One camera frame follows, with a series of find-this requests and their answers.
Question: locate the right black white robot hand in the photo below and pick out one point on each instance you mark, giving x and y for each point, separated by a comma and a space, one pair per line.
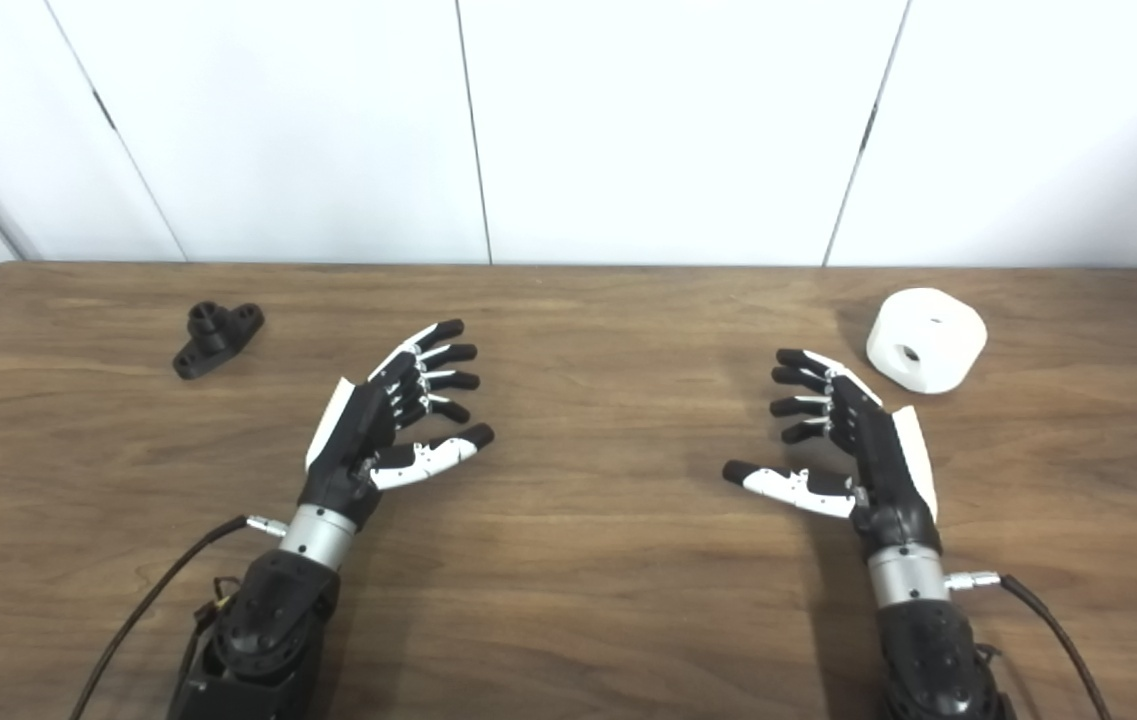
883, 460

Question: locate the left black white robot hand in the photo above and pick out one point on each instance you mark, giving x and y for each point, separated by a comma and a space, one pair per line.
353, 440

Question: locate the round white plastic piece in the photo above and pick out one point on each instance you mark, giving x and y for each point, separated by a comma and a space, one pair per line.
943, 335

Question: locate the black flanged holder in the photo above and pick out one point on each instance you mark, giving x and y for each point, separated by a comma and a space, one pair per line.
213, 342

